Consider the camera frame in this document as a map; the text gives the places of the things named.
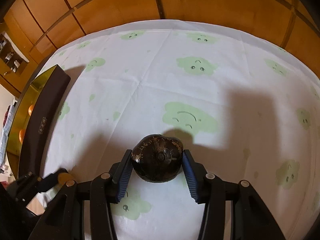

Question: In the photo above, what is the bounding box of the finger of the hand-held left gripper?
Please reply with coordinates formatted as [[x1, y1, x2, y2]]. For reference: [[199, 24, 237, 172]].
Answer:
[[40, 168, 68, 193]]

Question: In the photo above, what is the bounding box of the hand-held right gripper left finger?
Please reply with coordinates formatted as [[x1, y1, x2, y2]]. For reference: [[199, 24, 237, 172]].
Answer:
[[27, 149, 134, 240]]

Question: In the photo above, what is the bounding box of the white green-printed tablecloth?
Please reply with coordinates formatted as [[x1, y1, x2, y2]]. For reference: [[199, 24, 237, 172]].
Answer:
[[37, 19, 320, 240]]

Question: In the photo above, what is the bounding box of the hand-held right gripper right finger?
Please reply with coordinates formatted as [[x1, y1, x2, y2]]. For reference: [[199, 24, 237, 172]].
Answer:
[[182, 149, 287, 240]]

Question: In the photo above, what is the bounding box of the wooden wardrobe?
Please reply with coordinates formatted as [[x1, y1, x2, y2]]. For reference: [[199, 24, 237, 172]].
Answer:
[[0, 0, 320, 98]]

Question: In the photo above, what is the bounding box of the blue plaid cloth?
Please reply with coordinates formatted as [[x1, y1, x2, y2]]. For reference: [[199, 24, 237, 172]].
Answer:
[[1, 105, 15, 155]]

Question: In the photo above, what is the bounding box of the wooden door with shelf niche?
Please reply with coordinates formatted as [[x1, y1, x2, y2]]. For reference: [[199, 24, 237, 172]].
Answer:
[[0, 22, 33, 98]]

